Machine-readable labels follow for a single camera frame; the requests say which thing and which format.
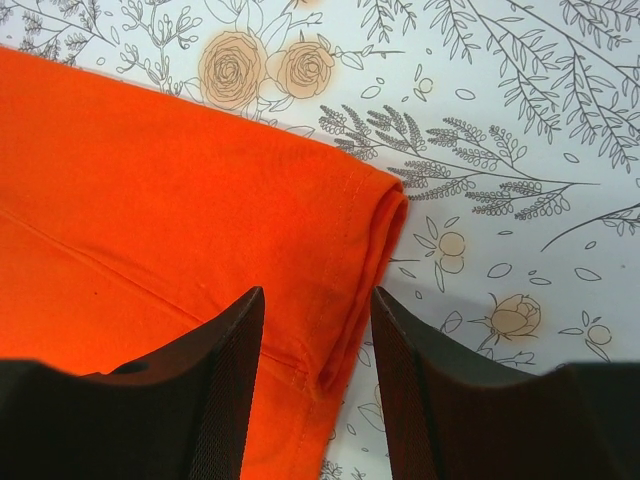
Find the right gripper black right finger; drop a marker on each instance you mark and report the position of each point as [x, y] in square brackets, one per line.
[450, 413]

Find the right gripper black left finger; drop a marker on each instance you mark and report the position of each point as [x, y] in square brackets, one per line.
[179, 412]

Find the floral patterned table mat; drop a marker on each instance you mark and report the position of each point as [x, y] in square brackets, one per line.
[512, 127]

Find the orange t shirt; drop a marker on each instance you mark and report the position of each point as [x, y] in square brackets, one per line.
[129, 218]

